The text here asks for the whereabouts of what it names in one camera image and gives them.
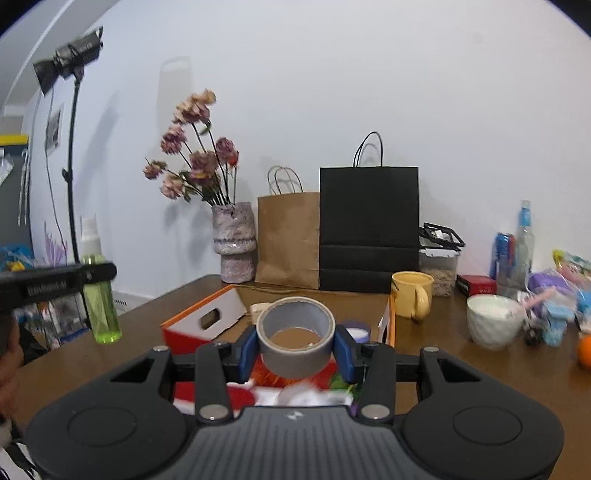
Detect red white lint brush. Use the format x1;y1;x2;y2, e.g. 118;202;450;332
172;377;355;418

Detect green spray bottle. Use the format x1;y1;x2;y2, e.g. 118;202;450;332
81;216;122;344

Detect grey tape roll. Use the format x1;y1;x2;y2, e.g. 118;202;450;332
256;297;335;380

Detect blue white jar lid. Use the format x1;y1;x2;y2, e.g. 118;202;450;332
344;321;370;344

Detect beige cube container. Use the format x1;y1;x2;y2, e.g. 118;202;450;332
249;302;270;325

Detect person hand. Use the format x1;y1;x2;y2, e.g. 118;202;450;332
0;318;23;418

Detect red cardboard box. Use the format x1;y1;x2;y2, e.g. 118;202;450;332
161;285;393;385

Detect yellow mug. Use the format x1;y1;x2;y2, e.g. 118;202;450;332
392;271;434;322

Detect small red box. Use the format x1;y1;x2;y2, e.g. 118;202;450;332
456;275;497;297

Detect pink ceramic vase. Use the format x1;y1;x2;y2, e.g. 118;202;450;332
212;202;257;284

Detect white ceramic bowl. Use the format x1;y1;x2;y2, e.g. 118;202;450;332
467;294;526;351

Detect clear food container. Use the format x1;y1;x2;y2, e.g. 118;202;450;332
419;222;465;297

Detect black paper bag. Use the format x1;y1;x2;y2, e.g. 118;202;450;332
318;131;420;294

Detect brown paper bag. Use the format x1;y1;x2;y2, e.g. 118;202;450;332
256;165;320;290

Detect blue soda can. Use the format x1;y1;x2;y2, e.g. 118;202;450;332
489;232;516;280

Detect small yogurt cup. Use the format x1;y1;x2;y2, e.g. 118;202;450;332
543;303;575;347

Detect dried pink roses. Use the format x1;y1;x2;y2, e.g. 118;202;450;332
142;89;239;206

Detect clear glass bottle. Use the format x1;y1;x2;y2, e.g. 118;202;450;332
512;200;535;290

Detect orange fruit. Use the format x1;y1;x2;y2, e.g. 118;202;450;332
576;335;591;370

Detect studio light on stand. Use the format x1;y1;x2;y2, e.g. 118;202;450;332
33;26;104;263

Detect wall poster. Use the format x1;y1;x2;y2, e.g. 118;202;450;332
44;105;63;155

